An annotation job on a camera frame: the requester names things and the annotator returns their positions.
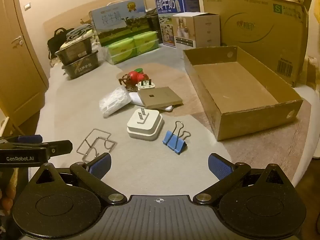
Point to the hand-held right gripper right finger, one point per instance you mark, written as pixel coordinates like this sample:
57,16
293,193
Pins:
218,166

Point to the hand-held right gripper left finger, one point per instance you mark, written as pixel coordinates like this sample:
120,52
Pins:
101,166

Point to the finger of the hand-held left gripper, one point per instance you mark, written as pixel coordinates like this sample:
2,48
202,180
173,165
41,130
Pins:
30,138
60,147

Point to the blue binder clip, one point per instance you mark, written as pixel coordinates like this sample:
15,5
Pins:
175,142

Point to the white square power adapter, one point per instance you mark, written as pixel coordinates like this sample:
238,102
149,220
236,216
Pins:
147,127

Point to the clear bag of white picks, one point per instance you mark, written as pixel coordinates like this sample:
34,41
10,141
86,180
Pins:
113,102

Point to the white oblong case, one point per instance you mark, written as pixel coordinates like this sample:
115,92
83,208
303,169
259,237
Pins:
135,98

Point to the gold wall panel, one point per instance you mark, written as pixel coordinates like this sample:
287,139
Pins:
160,96

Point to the white three-pin plug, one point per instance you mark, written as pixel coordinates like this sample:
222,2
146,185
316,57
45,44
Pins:
147,86

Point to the small green-capped bottle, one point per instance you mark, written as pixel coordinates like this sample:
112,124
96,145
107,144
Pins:
138,70

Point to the person's left hand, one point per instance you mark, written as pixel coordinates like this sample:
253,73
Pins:
6,201

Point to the wooden door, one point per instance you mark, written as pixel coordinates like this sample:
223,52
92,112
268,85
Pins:
20,67

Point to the black food tub gold print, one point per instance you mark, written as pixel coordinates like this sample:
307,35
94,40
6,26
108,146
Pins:
82,67

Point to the black bag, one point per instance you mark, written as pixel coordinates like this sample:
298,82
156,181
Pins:
56,42

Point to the cream folded cloth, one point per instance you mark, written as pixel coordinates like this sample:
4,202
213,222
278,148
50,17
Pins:
95,42

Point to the green tissue pack bundle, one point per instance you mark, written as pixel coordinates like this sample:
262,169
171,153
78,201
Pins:
125,50

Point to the grey striped folded cloth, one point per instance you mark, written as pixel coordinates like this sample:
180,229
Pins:
78,31

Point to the green cow milk carton box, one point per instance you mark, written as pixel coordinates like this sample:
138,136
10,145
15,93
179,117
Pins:
117,22

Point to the white product box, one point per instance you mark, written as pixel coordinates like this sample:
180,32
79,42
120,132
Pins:
185,30

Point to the large brown cardboard box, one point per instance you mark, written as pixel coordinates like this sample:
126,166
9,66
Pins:
250,22

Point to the blue milk carton box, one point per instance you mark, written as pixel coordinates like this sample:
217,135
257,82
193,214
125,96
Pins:
170,17

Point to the wooden folding frame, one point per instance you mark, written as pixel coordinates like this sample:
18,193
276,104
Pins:
15,127

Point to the white light switch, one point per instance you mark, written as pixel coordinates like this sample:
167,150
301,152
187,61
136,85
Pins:
27,6

